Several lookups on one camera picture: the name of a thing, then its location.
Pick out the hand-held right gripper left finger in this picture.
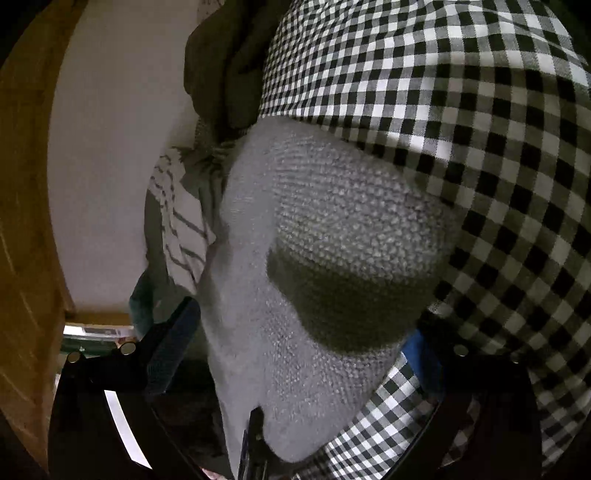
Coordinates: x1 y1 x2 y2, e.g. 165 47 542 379
48 298 206 480

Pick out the dark olive cloth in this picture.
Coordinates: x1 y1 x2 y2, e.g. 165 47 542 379
184 0 296 141

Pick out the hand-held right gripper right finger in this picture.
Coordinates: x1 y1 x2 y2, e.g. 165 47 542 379
392 323 544 480

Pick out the teal cloth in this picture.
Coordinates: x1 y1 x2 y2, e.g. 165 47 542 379
128 270 160 334

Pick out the black white checkered bed sheet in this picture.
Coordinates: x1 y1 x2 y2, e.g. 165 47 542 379
256 0 591 480

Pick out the grey striped pillow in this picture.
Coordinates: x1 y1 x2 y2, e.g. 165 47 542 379
143 117 241 297

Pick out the wooden bunk bed frame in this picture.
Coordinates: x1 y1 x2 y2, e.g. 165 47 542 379
0 0 136 472

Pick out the grey knit sweater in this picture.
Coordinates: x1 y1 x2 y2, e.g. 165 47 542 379
198 115 463 464

